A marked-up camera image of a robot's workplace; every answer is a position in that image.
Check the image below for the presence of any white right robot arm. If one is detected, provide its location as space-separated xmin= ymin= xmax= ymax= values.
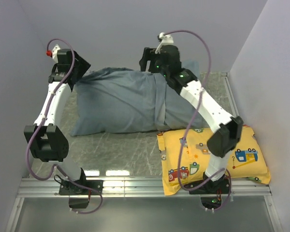
xmin=139 ymin=45 xmax=243 ymax=193

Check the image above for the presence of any yellow cartoon car pillow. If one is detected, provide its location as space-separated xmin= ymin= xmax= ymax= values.
xmin=157 ymin=126 xmax=271 ymax=196

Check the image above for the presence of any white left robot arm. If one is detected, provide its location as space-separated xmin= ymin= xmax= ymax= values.
xmin=24 ymin=45 xmax=90 ymax=194

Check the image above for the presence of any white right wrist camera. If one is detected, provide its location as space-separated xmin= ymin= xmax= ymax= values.
xmin=155 ymin=32 xmax=174 ymax=54

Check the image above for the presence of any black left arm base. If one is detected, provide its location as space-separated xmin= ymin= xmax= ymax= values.
xmin=57 ymin=180 xmax=103 ymax=210

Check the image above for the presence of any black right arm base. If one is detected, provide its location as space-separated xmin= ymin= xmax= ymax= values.
xmin=184 ymin=177 xmax=232 ymax=213

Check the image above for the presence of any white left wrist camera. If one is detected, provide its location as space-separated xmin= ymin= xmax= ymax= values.
xmin=46 ymin=44 xmax=61 ymax=63

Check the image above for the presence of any blue striped pillowcase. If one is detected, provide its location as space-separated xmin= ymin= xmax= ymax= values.
xmin=69 ymin=59 xmax=211 ymax=137

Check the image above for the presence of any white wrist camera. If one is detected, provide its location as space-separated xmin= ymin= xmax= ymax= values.
xmin=46 ymin=44 xmax=61 ymax=63
xmin=155 ymin=32 xmax=174 ymax=54

